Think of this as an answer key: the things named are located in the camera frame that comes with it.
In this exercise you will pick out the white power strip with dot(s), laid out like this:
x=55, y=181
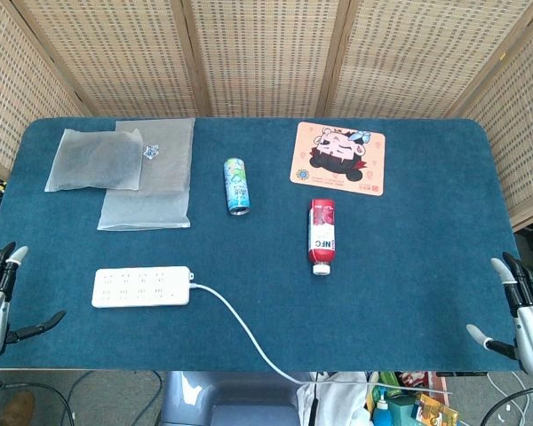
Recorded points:
x=140, y=287

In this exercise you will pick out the woven bamboo folding screen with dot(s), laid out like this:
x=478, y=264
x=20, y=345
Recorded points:
x=266, y=53

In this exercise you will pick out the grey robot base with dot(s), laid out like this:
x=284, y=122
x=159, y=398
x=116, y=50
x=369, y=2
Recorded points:
x=222, y=399

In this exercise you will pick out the small frosted plastic pouch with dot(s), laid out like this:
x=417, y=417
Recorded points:
x=95, y=164

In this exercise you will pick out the red white NFC juice bottle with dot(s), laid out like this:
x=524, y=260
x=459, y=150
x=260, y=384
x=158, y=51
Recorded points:
x=322, y=235

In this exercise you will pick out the blue felt table cover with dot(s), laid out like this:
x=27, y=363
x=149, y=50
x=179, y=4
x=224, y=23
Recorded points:
x=257, y=248

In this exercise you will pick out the white plastic bag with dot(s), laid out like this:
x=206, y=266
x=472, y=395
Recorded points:
x=337, y=401

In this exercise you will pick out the orange cartoon mouse pad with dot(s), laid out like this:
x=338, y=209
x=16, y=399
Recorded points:
x=338, y=158

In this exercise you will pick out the blue spray bottle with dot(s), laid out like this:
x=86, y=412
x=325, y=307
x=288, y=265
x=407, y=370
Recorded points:
x=383, y=408

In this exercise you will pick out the teal box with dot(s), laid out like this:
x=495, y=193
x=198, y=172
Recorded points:
x=402, y=410

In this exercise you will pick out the green blue drink can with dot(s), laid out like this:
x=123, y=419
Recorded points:
x=236, y=187

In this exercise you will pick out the yellow snack packet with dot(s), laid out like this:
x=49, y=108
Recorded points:
x=435, y=412

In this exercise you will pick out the large frosted zip bag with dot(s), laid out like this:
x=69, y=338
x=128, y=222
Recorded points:
x=160, y=186

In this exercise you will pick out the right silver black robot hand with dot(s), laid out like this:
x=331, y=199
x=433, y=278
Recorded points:
x=530, y=324

